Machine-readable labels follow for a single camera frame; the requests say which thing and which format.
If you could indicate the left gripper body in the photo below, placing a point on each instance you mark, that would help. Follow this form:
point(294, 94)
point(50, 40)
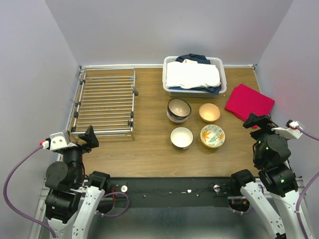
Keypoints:
point(74, 156)

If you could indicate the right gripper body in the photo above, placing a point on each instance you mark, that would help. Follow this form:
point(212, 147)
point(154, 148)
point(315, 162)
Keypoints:
point(260, 135)

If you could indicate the white floral bowl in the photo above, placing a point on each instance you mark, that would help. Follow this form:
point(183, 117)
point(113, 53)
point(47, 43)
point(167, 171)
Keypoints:
point(212, 134)

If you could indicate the beige flower pattern bowl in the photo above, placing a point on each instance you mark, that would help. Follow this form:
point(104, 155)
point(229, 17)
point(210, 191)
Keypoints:
point(209, 112)

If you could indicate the teal white bowl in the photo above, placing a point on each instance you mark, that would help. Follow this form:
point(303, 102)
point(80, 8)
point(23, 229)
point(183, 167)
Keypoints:
point(181, 138)

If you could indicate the dark blue floral bowl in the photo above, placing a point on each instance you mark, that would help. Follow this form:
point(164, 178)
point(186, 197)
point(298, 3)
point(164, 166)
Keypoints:
point(178, 109)

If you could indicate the plain beige bowl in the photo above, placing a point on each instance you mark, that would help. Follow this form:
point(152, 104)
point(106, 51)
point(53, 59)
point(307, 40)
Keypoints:
point(174, 118)

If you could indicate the yellow dotted white bowl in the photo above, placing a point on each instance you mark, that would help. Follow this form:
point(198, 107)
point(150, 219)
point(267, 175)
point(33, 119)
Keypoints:
point(212, 146)

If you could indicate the red glossy bowl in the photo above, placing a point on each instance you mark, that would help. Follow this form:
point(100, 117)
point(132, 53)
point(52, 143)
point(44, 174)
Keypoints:
point(177, 122)

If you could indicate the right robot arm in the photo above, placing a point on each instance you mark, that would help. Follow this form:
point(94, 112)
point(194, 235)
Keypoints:
point(270, 153)

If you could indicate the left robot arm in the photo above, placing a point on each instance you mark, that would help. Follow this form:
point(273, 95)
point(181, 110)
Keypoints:
point(73, 198)

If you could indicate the red folded cloth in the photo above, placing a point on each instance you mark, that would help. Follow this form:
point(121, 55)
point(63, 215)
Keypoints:
point(245, 100)

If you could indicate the dark blue cloth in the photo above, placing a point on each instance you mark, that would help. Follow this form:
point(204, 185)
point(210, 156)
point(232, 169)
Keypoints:
point(195, 58)

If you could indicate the white plastic laundry basket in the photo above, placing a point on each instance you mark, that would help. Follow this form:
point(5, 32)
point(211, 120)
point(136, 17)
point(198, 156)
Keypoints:
point(196, 94)

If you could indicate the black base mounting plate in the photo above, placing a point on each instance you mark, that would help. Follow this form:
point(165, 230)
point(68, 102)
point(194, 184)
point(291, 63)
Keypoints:
point(171, 192)

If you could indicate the white folded cloth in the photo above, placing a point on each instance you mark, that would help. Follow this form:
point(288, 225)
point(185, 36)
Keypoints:
point(191, 75)

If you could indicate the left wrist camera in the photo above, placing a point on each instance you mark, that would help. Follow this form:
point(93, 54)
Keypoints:
point(57, 141)

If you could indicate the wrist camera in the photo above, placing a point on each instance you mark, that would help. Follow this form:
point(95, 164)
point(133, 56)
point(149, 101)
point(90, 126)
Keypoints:
point(57, 141)
point(291, 132)

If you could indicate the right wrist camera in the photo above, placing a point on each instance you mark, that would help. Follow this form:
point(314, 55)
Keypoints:
point(291, 132)

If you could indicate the metal wire dish rack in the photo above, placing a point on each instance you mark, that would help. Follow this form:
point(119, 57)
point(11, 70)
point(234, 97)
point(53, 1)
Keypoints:
point(105, 100)

